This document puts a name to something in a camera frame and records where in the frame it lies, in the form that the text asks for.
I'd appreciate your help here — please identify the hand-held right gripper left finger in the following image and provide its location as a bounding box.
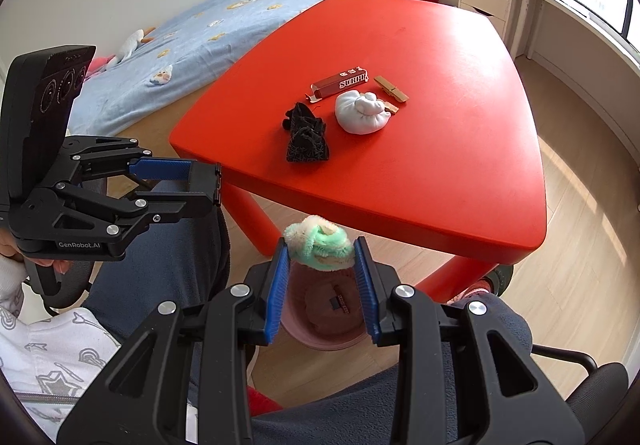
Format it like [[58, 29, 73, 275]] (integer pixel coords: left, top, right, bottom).
[[57, 237, 292, 445]]

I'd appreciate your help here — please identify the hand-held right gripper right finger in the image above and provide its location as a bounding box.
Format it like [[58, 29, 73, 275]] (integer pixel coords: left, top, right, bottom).
[[354, 237, 586, 445]]

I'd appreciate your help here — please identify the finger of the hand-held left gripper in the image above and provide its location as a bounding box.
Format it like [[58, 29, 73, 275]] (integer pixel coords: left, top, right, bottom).
[[62, 135, 222, 192], [45, 180, 222, 247]]

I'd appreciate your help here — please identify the pink plastic bin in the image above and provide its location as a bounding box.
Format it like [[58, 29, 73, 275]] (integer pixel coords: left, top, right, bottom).
[[279, 259, 372, 352]]

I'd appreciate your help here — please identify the green white fluffy sock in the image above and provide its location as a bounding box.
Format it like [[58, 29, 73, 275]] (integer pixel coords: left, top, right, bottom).
[[283, 215, 356, 271]]

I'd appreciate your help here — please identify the person's left forearm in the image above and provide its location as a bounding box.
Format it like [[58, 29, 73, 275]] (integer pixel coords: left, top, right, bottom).
[[0, 257, 27, 321]]

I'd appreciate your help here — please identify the person's left hand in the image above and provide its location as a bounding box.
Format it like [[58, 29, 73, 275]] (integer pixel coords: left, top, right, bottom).
[[0, 230, 72, 275]]

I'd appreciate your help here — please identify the pink cloth with black label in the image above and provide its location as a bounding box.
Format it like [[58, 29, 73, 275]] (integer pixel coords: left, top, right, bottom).
[[303, 281, 365, 336]]

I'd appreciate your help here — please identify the person's left leg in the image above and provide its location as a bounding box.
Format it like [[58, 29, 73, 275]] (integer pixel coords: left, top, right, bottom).
[[87, 175, 232, 343]]

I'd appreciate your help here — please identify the pink plush toy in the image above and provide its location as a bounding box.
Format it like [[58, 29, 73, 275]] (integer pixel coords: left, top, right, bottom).
[[84, 54, 119, 82]]

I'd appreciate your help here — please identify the pink slipper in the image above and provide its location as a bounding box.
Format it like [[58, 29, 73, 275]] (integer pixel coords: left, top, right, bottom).
[[447, 275, 496, 308]]

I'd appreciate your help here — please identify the red slipper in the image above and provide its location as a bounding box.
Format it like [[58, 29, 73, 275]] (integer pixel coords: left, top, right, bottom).
[[247, 386, 283, 418]]

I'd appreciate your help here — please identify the white goose plush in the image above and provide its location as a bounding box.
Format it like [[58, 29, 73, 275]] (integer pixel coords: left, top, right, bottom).
[[112, 28, 157, 71]]

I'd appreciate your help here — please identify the black crumpled cloth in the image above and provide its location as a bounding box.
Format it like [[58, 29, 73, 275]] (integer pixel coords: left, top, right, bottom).
[[282, 102, 331, 164]]

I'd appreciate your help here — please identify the bed with blue sheet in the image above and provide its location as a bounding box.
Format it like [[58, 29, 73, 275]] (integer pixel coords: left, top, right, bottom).
[[65, 0, 409, 137]]

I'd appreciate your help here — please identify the white balled cloth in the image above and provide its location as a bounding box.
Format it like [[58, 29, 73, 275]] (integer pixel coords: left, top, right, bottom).
[[334, 90, 394, 134]]

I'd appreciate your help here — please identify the red paper box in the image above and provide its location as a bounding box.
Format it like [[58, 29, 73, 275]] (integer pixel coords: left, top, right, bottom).
[[305, 66, 371, 105]]

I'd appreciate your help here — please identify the white printed shirt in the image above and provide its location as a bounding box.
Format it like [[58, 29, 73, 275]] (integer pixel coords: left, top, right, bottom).
[[0, 307, 123, 443]]

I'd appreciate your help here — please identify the black office chair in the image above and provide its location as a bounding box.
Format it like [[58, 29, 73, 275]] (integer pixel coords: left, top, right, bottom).
[[24, 261, 631, 445]]

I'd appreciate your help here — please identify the red table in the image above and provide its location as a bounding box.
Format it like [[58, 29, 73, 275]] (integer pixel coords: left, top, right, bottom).
[[169, 0, 549, 307]]

